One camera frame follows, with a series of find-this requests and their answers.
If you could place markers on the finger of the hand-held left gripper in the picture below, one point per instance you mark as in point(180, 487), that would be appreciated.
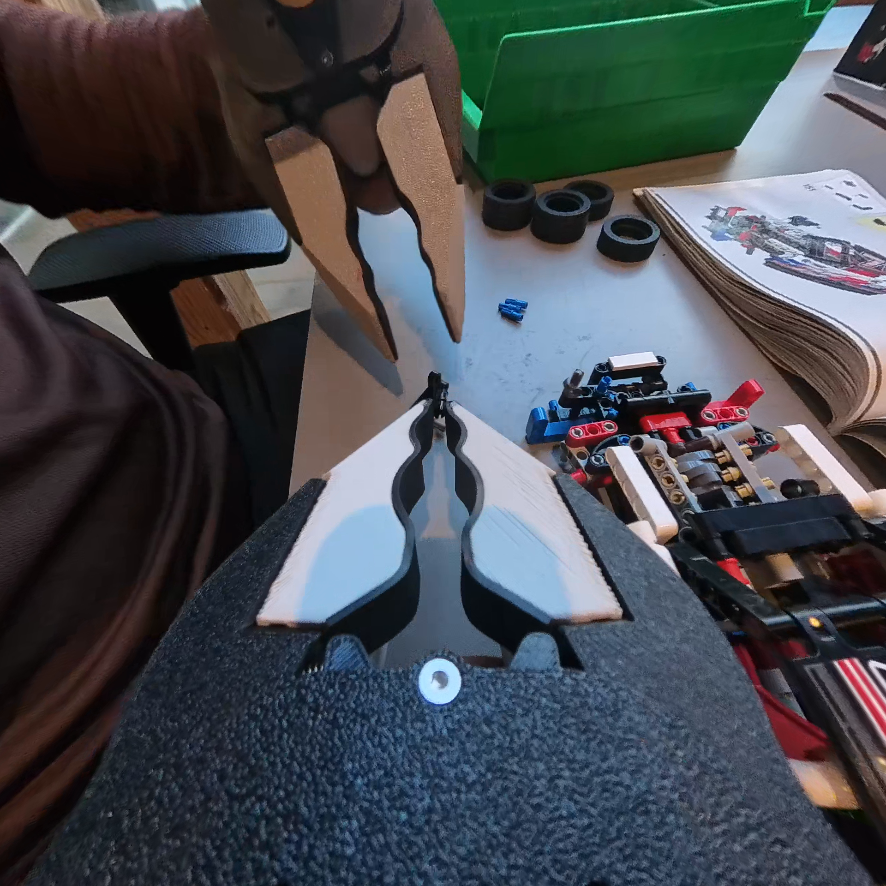
point(318, 207)
point(429, 173)

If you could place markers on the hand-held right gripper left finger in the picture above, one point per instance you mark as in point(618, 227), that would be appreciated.
point(332, 554)

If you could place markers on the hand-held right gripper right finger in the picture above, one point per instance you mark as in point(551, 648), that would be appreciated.
point(540, 547)

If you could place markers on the black angled brick beam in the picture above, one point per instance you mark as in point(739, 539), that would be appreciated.
point(438, 405)

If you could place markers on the green plastic bin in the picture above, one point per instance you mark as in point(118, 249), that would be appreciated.
point(623, 90)

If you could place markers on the brick model race car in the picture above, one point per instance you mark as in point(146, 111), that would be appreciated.
point(761, 526)

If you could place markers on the grey desk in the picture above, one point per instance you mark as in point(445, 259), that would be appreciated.
point(623, 291)

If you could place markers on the black rubber tyre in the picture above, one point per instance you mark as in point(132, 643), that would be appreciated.
point(509, 218)
point(626, 253)
point(560, 232)
point(606, 204)

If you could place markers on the wooden cabinet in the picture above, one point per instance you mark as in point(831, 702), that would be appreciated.
point(221, 304)

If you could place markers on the person's black trousers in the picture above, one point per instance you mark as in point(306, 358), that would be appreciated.
point(256, 415)

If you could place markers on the black chair armrest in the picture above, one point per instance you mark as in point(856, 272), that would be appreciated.
point(159, 242)

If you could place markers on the open instruction booklet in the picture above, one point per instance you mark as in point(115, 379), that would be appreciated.
point(761, 277)

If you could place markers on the black cardboard toy box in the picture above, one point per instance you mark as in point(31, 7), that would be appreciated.
point(865, 48)

